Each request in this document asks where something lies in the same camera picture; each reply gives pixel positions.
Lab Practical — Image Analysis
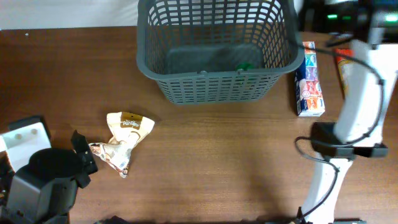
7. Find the red snack bar packet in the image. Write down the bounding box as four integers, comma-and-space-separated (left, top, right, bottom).
334, 49, 354, 95

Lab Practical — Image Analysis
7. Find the small green object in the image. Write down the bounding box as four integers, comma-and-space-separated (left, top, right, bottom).
236, 63, 254, 71

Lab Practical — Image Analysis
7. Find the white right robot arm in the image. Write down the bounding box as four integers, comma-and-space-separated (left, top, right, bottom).
292, 1, 397, 223

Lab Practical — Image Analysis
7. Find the cream Pantree snack bag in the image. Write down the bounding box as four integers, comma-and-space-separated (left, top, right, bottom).
89, 112, 155, 178

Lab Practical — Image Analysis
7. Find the blue white carton box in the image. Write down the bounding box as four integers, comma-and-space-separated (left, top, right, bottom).
294, 41, 325, 117

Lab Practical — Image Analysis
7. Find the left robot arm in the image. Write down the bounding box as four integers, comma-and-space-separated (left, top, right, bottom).
1, 116, 98, 223

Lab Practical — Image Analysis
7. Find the grey plastic lattice basket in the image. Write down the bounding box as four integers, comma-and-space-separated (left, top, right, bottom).
136, 0, 304, 105

